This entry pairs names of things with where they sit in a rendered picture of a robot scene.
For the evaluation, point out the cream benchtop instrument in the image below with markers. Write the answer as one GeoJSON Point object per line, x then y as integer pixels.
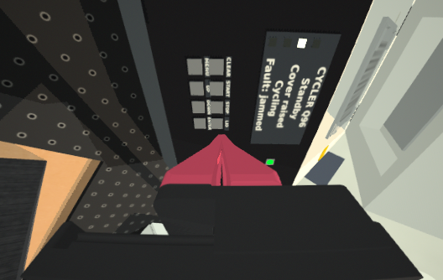
{"type": "Point", "coordinates": [294, 72]}

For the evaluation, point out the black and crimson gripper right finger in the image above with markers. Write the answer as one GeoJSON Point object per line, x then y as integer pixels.
{"type": "Point", "coordinates": [240, 168]}

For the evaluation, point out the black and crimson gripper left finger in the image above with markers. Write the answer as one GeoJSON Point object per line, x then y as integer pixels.
{"type": "Point", "coordinates": [204, 167]}

